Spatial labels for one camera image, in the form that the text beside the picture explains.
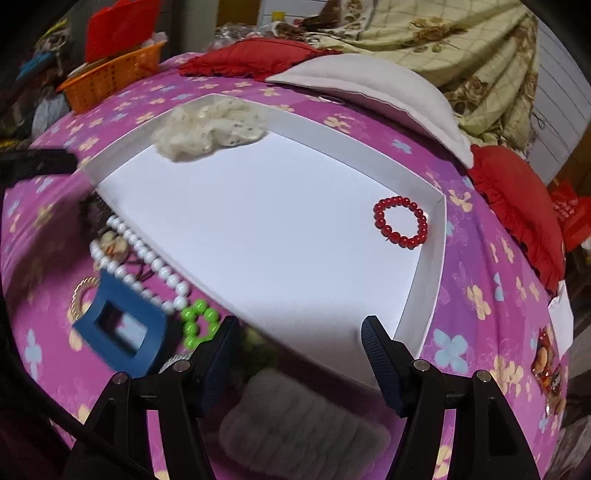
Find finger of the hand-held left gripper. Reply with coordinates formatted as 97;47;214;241
0;148;78;182

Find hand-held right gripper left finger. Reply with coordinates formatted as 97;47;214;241
62;316;241;480

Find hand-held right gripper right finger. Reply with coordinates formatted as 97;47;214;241
361;315;541;480

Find green bead bracelet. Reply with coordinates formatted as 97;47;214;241
181;300;221;350

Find brown fuzzy hair tie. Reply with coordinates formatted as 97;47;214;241
99;231;134;260

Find white pearl necklace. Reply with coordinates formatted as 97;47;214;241
89;216;190;315

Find white cardboard box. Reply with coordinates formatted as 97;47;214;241
83;93;448;393

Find grey furry scrunchie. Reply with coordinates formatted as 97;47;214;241
218;369;391;462

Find blue plastic item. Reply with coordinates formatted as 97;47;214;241
18;52;57;78

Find orange plastic basket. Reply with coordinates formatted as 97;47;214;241
56;42;168;114

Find pink floral bed sheet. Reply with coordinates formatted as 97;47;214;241
0;51;573;480

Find gold twisted bangle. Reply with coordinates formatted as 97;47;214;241
71;277;100;319

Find blue rectangular hair clip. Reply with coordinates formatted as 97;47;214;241
72;271;168;374

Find red paper box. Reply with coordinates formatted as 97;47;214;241
85;0;162;63

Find cream lace scrunchie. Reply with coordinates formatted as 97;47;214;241
151;99;269;162

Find snack packet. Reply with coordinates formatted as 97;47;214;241
531;325;568;416

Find white paper sheet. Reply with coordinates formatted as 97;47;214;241
549;281;575;361

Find red ruffled pillow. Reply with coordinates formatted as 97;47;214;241
467;145;566;294
179;39;342;83

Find red plastic bag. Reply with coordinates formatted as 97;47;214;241
549;180;591;252

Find white pillow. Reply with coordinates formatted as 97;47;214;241
265;54;475;169

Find cream floral quilt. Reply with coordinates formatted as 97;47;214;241
277;0;541;153

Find red bead bracelet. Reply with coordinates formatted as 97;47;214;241
373;196;429;250

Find black cable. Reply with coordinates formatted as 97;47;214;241
0;281;139;480

